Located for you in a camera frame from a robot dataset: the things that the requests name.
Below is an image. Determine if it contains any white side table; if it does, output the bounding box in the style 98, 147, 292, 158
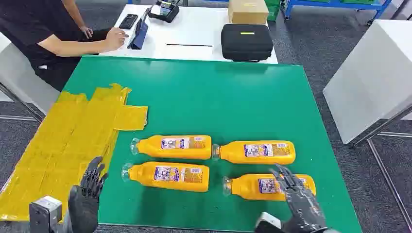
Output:
323, 19, 412, 149

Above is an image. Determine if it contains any black zip case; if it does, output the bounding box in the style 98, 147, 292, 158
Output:
221, 23, 274, 62

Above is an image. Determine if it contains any black smartphone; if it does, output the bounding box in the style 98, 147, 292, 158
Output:
119, 14, 138, 30

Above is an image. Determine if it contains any green table mat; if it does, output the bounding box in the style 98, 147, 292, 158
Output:
60, 55, 363, 233

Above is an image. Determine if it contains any brown cardboard box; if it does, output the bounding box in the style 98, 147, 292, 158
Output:
227, 0, 269, 25

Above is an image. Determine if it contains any orange drink bottle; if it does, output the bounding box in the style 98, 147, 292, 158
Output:
130, 135, 212, 161
121, 161, 210, 193
212, 140, 296, 166
222, 173, 317, 202

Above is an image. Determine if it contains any green crate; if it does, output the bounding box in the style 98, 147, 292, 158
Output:
264, 0, 281, 22

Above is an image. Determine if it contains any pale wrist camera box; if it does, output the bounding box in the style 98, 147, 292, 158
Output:
29, 196, 63, 233
255, 212, 284, 233

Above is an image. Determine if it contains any blue tablet stand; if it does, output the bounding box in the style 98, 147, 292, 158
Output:
127, 7, 151, 50

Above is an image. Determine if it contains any white seat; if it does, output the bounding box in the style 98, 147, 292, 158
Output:
0, 32, 62, 116

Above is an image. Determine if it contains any blue cart frame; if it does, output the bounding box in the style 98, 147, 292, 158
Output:
282, 0, 394, 26

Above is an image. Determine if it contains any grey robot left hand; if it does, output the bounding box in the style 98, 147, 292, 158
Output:
68, 156, 109, 233

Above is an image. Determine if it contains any black handheld device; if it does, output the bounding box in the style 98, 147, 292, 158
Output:
147, 0, 181, 23

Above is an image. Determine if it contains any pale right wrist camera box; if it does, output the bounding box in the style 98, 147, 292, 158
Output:
255, 212, 284, 233

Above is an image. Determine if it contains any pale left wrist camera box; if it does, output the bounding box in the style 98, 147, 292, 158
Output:
29, 196, 63, 233

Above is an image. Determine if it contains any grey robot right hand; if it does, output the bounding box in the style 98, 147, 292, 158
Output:
270, 164, 328, 233

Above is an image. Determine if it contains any person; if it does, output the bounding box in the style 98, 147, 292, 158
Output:
0, 0, 130, 92

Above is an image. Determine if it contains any yellow taped sheet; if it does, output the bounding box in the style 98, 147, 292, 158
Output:
0, 83, 149, 222

